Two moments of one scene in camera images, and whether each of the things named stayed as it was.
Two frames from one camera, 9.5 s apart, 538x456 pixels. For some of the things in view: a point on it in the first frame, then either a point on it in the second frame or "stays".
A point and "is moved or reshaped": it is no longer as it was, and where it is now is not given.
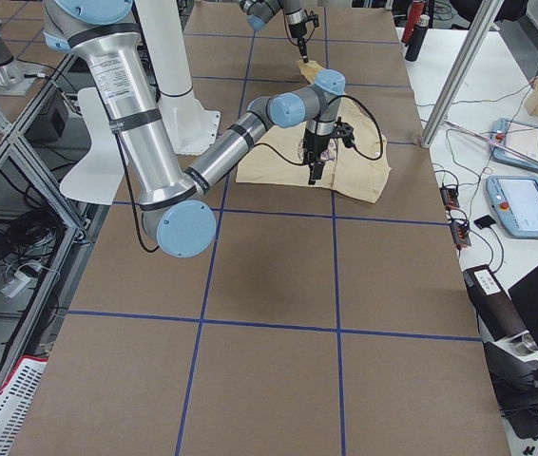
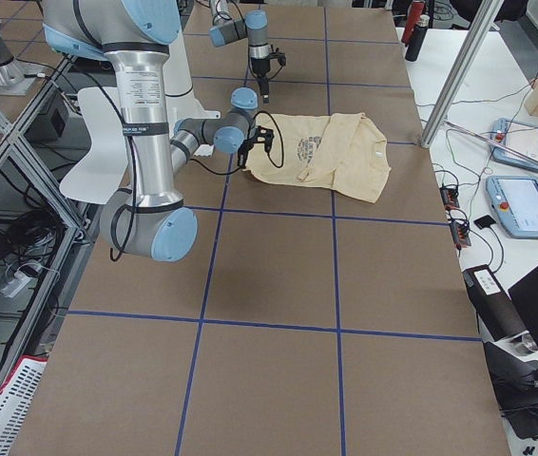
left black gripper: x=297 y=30 to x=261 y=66
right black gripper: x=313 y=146 to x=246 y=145
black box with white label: x=496 y=313 stays
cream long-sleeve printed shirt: x=360 y=171 is moved or reshaped
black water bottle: x=414 y=46 stays
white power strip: x=20 y=280 stays
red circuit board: x=450 y=198 stays
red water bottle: x=414 y=10 stays
